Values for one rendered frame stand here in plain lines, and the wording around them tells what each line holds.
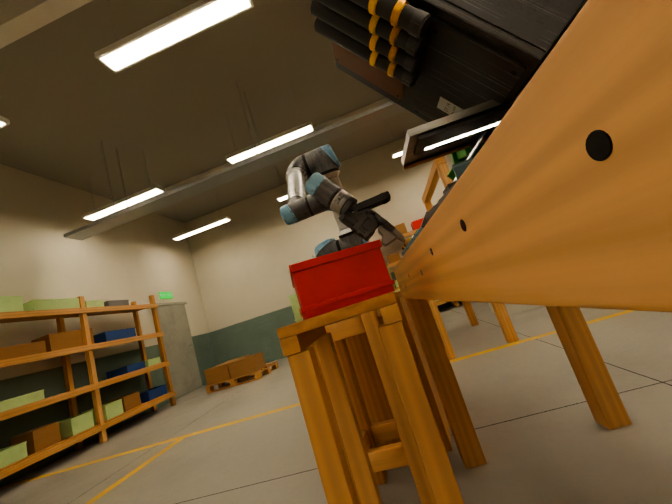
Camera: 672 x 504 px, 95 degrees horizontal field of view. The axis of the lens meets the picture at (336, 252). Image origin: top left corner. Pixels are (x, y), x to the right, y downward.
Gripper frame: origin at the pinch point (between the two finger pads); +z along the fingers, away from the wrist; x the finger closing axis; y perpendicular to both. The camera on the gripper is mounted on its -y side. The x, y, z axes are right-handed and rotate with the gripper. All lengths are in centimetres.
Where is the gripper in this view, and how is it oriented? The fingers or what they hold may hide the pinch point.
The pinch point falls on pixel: (403, 237)
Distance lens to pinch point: 97.5
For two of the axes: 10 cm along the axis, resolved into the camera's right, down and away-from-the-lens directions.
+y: -6.0, 8.0, -0.4
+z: 7.9, 5.9, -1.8
